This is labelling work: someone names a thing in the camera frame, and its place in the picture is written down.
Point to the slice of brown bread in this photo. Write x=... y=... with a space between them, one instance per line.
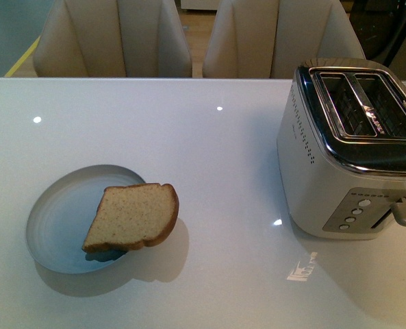
x=132 y=217

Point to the beige chair right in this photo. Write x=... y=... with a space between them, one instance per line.
x=269 y=39

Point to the beige chair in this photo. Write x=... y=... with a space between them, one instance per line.
x=269 y=39
x=113 y=39

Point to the white round plate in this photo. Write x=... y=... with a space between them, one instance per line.
x=60 y=219

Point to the beige chair left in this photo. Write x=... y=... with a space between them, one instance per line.
x=113 y=39

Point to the cream two-slot toaster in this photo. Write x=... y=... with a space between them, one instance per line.
x=342 y=148

